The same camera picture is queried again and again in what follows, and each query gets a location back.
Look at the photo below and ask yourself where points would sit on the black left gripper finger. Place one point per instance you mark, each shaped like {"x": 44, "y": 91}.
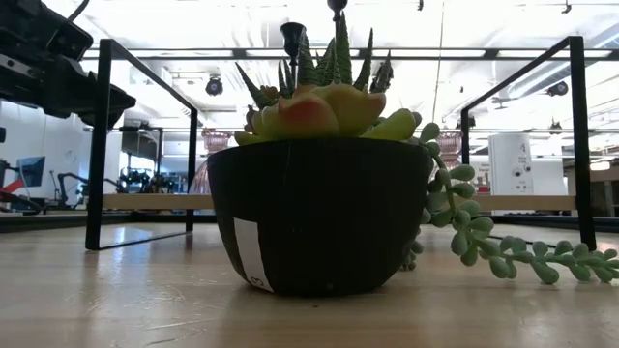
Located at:
{"x": 116, "y": 121}
{"x": 123, "y": 102}

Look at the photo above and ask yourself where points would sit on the pink glass candle holder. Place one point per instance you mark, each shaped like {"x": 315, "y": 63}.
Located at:
{"x": 215, "y": 140}
{"x": 450, "y": 145}

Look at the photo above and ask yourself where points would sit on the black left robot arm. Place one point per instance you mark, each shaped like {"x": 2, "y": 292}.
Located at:
{"x": 14, "y": 12}

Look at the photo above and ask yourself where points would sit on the background black robot arm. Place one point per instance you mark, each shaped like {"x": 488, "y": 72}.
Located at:
{"x": 72, "y": 181}

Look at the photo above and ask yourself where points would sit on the black hanging cabinet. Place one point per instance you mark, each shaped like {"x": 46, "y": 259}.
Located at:
{"x": 140, "y": 144}

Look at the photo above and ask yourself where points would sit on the blue computer monitor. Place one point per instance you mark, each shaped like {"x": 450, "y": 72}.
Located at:
{"x": 31, "y": 171}

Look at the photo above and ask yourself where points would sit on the black ceiling spotlight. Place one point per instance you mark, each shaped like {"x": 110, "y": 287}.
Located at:
{"x": 558, "y": 88}
{"x": 214, "y": 86}

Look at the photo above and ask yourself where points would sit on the potted succulent plant black pot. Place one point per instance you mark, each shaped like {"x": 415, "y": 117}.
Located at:
{"x": 319, "y": 217}

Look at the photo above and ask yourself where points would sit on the white box appliance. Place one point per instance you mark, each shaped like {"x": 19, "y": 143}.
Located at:
{"x": 508, "y": 159}

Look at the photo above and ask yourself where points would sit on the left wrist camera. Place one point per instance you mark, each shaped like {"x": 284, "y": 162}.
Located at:
{"x": 58, "y": 38}

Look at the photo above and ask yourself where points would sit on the wooden shelf riser black frame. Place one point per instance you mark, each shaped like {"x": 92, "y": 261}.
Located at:
{"x": 145, "y": 201}

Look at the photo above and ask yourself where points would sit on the black table frame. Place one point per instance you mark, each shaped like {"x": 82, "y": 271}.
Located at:
{"x": 556, "y": 223}

